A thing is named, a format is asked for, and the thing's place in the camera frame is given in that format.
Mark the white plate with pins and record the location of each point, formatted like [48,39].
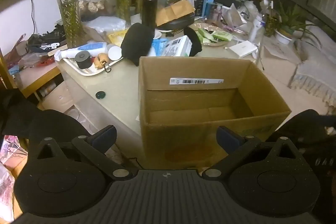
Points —
[158,34]

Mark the pink bottle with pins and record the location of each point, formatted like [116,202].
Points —
[218,13]

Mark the dark green round jar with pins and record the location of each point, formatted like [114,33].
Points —
[83,59]

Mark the clear plastic bag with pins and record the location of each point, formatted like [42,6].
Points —
[105,23]

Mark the black oval case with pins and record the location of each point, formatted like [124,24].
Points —
[181,23]

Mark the black tangled gear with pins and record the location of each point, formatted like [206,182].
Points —
[47,39]

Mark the white blue tube bottle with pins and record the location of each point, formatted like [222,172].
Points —
[84,49]

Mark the white printed pack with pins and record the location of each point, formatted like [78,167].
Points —
[177,45]

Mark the white round lid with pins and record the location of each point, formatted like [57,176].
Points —
[115,53]

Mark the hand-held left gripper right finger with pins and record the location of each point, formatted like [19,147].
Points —
[228,138]

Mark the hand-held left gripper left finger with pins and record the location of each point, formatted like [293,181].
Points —
[105,138]

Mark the black earmuffs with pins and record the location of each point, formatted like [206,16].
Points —
[193,41]

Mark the cardboard box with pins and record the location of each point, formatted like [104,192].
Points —
[194,98]

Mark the yellow medicine box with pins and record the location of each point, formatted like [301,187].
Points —
[116,37]

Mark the black velvet pouch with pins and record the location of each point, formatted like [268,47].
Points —
[137,43]

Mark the black thermos bottle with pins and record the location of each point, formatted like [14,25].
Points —
[150,8]

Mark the white flat box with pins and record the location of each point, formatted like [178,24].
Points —
[242,48]

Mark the green wipes packet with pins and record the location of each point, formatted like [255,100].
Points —
[222,36]
[204,35]

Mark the pink patterned bag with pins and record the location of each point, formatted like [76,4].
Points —
[8,176]

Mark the dark cloth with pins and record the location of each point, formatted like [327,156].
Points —
[18,113]

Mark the potted plant white pot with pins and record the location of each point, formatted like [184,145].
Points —
[284,32]

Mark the blue white carton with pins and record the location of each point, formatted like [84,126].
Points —
[209,7]

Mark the white gimbal stand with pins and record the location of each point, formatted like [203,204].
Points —
[254,29]

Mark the white paper bag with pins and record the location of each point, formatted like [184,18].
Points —
[235,16]

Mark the black carton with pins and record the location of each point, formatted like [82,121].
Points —
[199,5]

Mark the blue packet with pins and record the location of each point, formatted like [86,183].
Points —
[158,47]

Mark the black hair clip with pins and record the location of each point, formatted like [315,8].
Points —
[172,33]

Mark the brown paper envelope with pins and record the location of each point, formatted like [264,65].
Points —
[173,10]

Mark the dark green round cap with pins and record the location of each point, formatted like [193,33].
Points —
[100,95]

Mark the grey fringed blanket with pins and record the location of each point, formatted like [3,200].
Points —
[315,69]

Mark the glass bowl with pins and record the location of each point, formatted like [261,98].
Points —
[210,43]

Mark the pink clear plastic wrap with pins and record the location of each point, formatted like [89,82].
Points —
[235,29]

